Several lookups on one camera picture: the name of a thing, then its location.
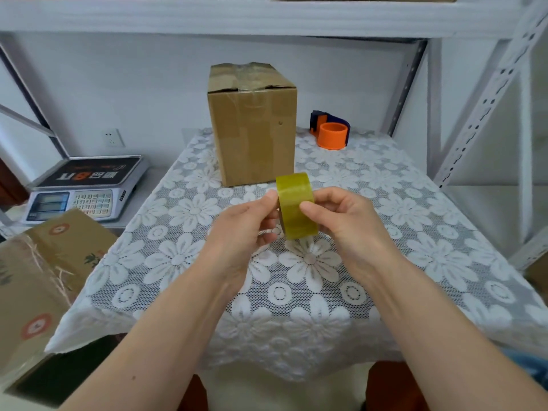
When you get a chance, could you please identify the person's left hand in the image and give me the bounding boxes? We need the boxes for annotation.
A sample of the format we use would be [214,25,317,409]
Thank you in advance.
[205,188,281,287]

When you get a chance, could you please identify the person's right hand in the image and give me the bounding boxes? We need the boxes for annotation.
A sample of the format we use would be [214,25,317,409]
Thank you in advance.
[299,186,399,287]

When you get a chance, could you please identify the yellow tape roll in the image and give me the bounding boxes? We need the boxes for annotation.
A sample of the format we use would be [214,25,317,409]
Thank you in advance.
[275,172,319,240]

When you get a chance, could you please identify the small brown cardboard box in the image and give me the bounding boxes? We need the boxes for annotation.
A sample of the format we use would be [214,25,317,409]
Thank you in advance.
[207,62,299,188]

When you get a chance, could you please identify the person's right forearm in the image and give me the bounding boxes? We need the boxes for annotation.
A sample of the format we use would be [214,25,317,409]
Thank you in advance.
[368,260,548,411]

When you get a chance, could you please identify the person's left forearm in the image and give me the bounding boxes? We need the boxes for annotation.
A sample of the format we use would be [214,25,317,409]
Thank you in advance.
[58,269,249,411]

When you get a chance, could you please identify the orange tape dispenser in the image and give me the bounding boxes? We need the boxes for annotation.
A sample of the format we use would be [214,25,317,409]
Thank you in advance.
[309,110,351,151]

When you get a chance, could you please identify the person's orange trousers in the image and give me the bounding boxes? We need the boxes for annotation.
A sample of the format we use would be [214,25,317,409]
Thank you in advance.
[178,360,429,411]

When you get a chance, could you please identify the printed brown cardboard box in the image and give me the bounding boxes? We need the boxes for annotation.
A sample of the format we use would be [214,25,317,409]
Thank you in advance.
[0,208,119,388]

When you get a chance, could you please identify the white floral lace tablecloth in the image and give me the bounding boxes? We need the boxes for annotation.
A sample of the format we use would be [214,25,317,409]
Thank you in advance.
[44,127,548,384]

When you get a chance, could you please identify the white metal shelving rack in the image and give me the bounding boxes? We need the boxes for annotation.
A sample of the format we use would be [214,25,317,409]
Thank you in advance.
[443,183,548,270]
[0,0,548,236]

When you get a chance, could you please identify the electronic weighing scale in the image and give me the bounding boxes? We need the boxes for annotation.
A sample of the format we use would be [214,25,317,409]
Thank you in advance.
[20,155,150,225]

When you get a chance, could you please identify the blue cloth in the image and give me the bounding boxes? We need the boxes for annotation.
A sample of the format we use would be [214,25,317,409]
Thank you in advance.
[501,346,548,390]

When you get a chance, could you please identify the brown wooden door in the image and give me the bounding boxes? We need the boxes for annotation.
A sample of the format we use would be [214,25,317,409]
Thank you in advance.
[0,158,30,208]

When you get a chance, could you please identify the white wall socket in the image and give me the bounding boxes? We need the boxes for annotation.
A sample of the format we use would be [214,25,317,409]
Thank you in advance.
[102,128,125,148]

